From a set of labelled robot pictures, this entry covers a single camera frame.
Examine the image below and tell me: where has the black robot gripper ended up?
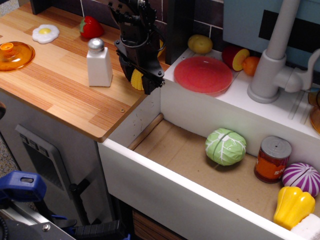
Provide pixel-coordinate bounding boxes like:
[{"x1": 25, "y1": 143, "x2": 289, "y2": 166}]
[{"x1": 107, "y1": 0, "x2": 164, "y2": 95}]

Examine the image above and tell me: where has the yellow toy corn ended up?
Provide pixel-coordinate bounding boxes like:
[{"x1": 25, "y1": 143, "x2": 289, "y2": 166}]
[{"x1": 130, "y1": 69, "x2": 144, "y2": 91}]

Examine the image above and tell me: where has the red plastic plate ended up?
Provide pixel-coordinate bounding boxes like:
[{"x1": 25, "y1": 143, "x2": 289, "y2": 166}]
[{"x1": 173, "y1": 56, "x2": 233, "y2": 96}]

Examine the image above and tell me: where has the yellow toy lemon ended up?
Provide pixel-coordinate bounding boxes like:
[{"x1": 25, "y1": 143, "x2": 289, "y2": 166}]
[{"x1": 157, "y1": 39, "x2": 166, "y2": 58}]

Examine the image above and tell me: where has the white salt shaker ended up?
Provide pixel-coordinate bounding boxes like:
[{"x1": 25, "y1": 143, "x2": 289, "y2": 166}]
[{"x1": 86, "y1": 37, "x2": 113, "y2": 87}]

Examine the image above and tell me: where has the red toy strawberry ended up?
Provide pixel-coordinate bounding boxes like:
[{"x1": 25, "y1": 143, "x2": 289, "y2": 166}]
[{"x1": 79, "y1": 16, "x2": 105, "y2": 39}]

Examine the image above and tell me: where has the toy potato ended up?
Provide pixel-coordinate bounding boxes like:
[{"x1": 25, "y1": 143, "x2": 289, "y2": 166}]
[{"x1": 187, "y1": 34, "x2": 213, "y2": 54}]

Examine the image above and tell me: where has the white toy sink basin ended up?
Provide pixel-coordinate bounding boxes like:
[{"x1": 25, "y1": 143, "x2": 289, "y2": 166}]
[{"x1": 98, "y1": 73, "x2": 320, "y2": 240}]

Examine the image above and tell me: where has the red halved toy fruit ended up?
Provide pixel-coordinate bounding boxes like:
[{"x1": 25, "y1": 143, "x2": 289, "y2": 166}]
[{"x1": 221, "y1": 45, "x2": 250, "y2": 72}]

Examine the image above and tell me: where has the white toy fried egg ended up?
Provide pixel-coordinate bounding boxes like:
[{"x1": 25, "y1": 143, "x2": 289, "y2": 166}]
[{"x1": 32, "y1": 24, "x2": 60, "y2": 44}]

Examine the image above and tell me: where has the green toy cabbage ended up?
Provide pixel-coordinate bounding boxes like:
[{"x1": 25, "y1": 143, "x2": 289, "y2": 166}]
[{"x1": 205, "y1": 128, "x2": 247, "y2": 166}]

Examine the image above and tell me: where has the small toy orange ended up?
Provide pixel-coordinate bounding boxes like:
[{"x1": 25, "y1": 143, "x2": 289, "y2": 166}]
[{"x1": 242, "y1": 56, "x2": 260, "y2": 77}]

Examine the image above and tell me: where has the grey oven door panel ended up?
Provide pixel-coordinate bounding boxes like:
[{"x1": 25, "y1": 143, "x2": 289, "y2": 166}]
[{"x1": 15, "y1": 124, "x2": 72, "y2": 200}]

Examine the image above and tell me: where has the orange transparent pot lid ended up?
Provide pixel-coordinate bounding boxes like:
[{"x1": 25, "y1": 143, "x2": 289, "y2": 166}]
[{"x1": 0, "y1": 41, "x2": 36, "y2": 73}]

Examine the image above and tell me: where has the grey toy faucet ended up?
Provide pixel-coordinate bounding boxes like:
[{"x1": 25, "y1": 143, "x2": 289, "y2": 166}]
[{"x1": 247, "y1": 0, "x2": 320, "y2": 104}]

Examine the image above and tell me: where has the orange toy can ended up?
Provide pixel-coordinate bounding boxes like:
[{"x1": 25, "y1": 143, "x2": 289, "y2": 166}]
[{"x1": 254, "y1": 136, "x2": 292, "y2": 184}]

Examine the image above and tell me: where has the blue clamp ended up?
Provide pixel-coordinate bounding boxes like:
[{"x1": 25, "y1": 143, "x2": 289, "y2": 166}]
[{"x1": 0, "y1": 170, "x2": 47, "y2": 203}]

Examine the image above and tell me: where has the orange transparent pot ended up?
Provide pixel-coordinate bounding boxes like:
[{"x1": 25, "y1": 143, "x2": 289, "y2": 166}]
[{"x1": 308, "y1": 88, "x2": 320, "y2": 134}]

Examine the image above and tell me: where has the purple toy onion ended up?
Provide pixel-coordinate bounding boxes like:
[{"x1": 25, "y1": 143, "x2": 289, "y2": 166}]
[{"x1": 282, "y1": 162, "x2": 320, "y2": 198}]

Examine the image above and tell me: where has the yellow toy bell pepper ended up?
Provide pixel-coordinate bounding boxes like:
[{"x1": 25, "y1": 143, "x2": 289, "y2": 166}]
[{"x1": 273, "y1": 186, "x2": 316, "y2": 230}]

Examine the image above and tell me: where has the white sponge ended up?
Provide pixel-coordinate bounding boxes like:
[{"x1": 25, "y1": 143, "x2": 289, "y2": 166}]
[{"x1": 290, "y1": 214, "x2": 320, "y2": 240}]

